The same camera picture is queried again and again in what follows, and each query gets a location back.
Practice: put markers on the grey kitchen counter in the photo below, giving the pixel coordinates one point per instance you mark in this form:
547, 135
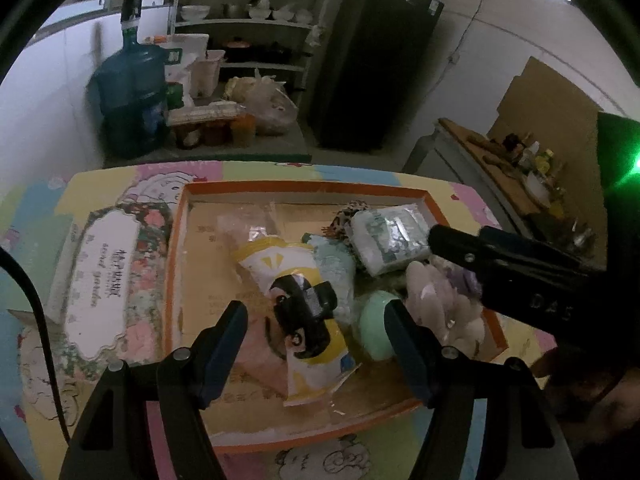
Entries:
450, 160

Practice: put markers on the purple plush toy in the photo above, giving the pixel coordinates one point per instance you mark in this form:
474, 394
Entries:
467, 286

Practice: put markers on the tissue packet white green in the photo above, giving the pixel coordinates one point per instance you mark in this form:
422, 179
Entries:
105, 270

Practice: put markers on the dark refrigerator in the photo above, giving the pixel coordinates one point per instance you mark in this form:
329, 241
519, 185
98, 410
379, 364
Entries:
375, 65

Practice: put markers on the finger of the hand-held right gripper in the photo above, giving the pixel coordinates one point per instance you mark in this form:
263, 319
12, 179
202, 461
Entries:
510, 270

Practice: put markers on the large white bowl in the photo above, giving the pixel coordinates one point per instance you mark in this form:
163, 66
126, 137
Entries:
195, 12

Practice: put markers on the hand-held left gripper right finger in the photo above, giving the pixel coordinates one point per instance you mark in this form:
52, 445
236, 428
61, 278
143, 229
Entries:
407, 355

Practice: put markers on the white shelf rack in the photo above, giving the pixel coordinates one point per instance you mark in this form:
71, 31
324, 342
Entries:
250, 25

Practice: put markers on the cream plush rabbit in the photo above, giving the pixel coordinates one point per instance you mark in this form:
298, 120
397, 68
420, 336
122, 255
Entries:
430, 295

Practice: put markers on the round green sponge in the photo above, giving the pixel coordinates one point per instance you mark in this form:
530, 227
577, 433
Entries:
375, 325

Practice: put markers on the green printed tissue pack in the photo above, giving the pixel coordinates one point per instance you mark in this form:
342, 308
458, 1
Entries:
385, 240

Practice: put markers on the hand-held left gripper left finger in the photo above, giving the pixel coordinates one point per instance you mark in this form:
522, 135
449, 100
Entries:
225, 355

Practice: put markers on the pastel cartoon printed tablecloth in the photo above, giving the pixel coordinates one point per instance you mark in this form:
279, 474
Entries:
40, 210

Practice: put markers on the clear plastic bag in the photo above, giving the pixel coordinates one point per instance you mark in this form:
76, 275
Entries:
265, 105

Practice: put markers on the group of condiment bottles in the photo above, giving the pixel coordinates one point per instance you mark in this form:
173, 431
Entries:
535, 160

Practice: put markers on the wooden cutting board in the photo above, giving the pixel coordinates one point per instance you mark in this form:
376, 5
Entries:
485, 160

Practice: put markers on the yellow white printed packet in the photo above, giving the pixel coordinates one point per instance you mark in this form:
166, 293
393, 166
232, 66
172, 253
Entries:
265, 265

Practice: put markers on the cardboard sheet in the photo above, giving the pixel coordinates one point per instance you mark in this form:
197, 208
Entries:
555, 120

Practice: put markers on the black water jug pump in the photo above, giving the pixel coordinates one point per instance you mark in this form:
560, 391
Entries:
132, 10

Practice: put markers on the light blue packet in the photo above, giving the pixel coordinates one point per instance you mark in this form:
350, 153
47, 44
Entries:
335, 265

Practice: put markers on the blue water jug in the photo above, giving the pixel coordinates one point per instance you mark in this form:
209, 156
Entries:
130, 100

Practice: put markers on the person's right hand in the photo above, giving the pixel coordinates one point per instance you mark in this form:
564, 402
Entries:
575, 390

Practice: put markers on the white plastic bucket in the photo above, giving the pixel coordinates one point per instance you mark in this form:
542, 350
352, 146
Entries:
206, 76

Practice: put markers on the orange rimmed cardboard tray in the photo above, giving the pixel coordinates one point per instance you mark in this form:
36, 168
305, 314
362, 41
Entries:
235, 425

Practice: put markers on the leopard print cloth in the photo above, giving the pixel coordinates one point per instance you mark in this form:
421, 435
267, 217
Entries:
345, 217

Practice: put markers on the white sack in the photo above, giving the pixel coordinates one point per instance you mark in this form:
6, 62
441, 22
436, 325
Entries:
187, 57

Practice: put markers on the tray of jars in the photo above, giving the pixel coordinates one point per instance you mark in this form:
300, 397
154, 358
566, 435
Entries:
210, 122

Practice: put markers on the brown clay pot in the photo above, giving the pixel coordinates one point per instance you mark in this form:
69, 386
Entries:
239, 49

